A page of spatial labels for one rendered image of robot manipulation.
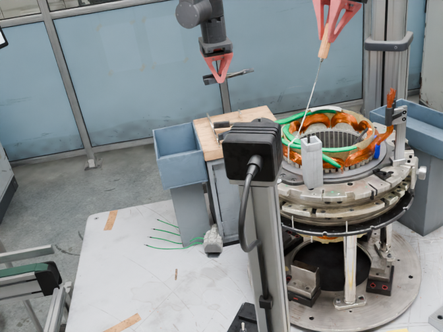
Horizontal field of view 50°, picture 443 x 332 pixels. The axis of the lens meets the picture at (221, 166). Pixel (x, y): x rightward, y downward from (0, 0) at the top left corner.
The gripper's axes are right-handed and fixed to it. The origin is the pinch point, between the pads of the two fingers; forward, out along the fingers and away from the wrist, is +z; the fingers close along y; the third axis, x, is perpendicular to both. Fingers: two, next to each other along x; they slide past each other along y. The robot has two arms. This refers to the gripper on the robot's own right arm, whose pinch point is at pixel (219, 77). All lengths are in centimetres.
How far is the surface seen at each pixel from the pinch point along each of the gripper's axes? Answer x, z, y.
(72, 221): -77, 119, -136
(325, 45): 15.0, -13.1, 30.4
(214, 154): -5.3, 13.2, 13.5
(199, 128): -6.7, 12.1, 0.6
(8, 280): -64, 45, 2
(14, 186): -119, 116, -188
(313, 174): 8.3, 6.1, 40.9
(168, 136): -14.6, 14.7, -4.2
